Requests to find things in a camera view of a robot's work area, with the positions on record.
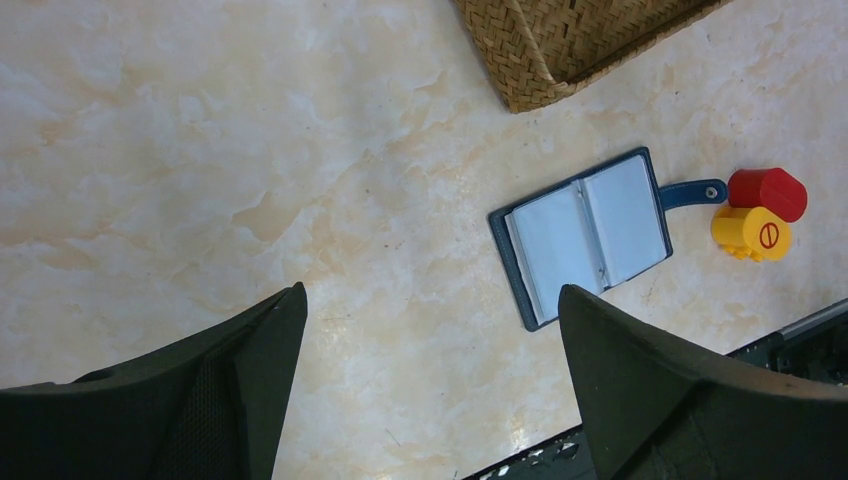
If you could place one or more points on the navy blue card holder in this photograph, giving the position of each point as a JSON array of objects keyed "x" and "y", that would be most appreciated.
[{"x": 596, "y": 229}]

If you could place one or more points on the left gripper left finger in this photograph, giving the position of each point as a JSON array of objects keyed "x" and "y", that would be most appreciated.
[{"x": 209, "y": 406}]

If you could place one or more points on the yellow round toy block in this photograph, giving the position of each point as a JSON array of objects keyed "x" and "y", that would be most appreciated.
[{"x": 754, "y": 233}]

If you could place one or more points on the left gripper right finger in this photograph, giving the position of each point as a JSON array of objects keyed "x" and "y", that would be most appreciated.
[{"x": 656, "y": 406}]

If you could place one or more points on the red toy block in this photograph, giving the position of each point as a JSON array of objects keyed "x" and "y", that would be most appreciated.
[{"x": 773, "y": 188}]

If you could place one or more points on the woven brown divided tray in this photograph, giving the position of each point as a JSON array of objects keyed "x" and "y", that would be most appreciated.
[{"x": 540, "y": 52}]

